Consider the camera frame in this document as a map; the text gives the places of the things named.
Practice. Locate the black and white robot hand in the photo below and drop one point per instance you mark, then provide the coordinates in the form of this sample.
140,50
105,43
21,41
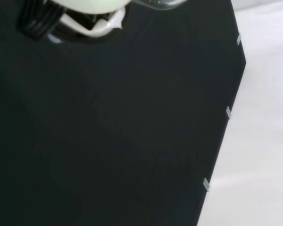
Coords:
92,11

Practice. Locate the black bench cloth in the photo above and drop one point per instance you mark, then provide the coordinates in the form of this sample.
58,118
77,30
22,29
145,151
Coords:
122,131

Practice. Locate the clear tape piece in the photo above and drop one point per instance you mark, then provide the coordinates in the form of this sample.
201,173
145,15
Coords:
206,184
238,39
228,112

